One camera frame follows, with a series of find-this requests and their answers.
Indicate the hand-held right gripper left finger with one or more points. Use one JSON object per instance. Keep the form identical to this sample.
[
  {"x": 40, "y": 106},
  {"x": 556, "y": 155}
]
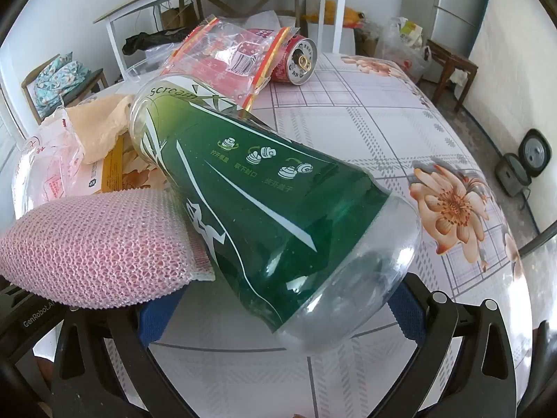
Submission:
[{"x": 157, "y": 318}]

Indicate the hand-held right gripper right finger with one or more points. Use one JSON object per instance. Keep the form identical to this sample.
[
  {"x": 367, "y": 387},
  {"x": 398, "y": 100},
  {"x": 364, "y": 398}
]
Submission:
[{"x": 409, "y": 313}]

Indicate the pink mesh sponge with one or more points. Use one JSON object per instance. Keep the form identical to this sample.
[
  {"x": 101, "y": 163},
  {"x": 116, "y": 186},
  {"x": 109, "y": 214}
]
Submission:
[{"x": 95, "y": 248}]

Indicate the clear pink-printed cake wrapper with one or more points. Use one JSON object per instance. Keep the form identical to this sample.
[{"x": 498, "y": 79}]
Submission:
[{"x": 48, "y": 161}]

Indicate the green label plastic bottle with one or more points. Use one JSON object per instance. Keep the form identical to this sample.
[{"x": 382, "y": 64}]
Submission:
[{"x": 261, "y": 191}]

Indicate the clear red-printed snack bag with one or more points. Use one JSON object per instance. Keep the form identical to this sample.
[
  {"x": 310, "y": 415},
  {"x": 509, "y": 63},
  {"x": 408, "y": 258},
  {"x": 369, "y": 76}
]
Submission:
[{"x": 217, "y": 56}]

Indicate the red drink can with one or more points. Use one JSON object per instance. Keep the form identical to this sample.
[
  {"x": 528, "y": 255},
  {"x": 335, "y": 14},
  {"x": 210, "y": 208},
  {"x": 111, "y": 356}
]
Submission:
[{"x": 291, "y": 61}]

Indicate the yellow packet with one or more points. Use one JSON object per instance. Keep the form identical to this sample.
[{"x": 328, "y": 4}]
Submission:
[{"x": 113, "y": 167}]

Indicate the grey rice cooker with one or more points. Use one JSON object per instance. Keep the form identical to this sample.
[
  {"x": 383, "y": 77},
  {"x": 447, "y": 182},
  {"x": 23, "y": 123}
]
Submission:
[{"x": 513, "y": 174}]

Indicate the brown paper bag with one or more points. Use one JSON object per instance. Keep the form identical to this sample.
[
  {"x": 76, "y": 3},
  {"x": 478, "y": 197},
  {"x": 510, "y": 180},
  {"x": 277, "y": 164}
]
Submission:
[{"x": 100, "y": 126}]

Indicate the floral tablecloth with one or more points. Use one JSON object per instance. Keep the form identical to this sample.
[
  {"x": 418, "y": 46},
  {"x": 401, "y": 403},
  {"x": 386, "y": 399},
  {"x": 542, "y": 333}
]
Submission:
[{"x": 348, "y": 117}]

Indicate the floral cushion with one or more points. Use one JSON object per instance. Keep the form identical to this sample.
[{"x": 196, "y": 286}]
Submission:
[{"x": 56, "y": 78}]

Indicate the wooden chair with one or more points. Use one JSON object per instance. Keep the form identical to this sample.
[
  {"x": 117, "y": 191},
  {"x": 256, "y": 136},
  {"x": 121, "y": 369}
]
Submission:
[{"x": 98, "y": 76}]

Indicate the dark wooden stool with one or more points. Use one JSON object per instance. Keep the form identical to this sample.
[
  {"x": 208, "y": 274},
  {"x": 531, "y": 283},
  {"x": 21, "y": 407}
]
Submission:
[{"x": 452, "y": 59}]

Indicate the clear bag with green pack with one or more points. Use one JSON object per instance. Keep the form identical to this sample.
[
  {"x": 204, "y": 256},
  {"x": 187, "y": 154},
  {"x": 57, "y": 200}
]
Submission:
[{"x": 404, "y": 48}]

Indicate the black plastic bag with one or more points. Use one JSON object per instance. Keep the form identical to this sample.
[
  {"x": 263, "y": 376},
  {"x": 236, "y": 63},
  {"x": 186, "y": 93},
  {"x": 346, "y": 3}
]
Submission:
[{"x": 143, "y": 41}]

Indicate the small cardboard box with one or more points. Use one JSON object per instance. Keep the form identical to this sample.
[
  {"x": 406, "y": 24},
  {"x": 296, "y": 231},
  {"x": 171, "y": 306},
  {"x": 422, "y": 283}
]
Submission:
[{"x": 178, "y": 15}]

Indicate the yellow bag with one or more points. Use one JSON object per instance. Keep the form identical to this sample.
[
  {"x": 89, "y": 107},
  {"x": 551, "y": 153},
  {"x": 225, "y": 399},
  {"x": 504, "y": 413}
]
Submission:
[{"x": 348, "y": 15}]

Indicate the white-legged desk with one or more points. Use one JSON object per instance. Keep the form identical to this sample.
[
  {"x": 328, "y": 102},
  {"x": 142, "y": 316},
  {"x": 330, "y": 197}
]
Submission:
[{"x": 340, "y": 13}]

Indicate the white plastic bag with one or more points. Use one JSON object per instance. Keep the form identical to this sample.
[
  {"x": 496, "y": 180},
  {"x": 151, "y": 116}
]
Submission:
[{"x": 267, "y": 19}]

